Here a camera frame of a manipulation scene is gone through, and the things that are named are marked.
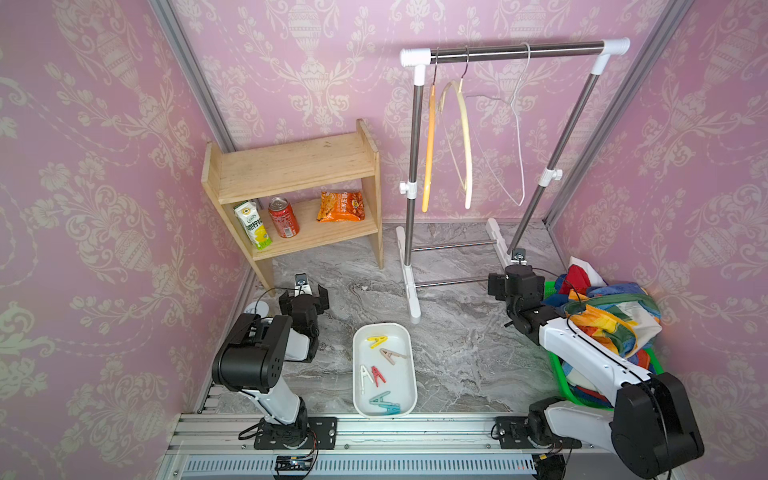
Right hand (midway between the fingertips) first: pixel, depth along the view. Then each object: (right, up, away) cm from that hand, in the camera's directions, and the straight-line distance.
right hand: (515, 274), depth 86 cm
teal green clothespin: (-39, -32, -8) cm, 51 cm away
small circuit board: (-60, -45, -14) cm, 76 cm away
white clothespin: (-43, -27, -3) cm, 51 cm away
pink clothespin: (-36, -23, 0) cm, 43 cm away
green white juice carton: (-72, +16, -10) cm, 75 cm away
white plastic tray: (-38, -27, -2) cm, 46 cm away
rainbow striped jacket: (+18, -10, -16) cm, 26 cm away
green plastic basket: (+13, -6, +6) cm, 15 cm away
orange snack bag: (-51, +20, +4) cm, 55 cm away
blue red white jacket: (+18, -1, -1) cm, 18 cm away
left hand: (-63, -5, +8) cm, 64 cm away
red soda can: (-65, +16, -5) cm, 67 cm away
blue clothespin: (-36, -34, -8) cm, 50 cm away
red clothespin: (-40, -28, -3) cm, 49 cm away
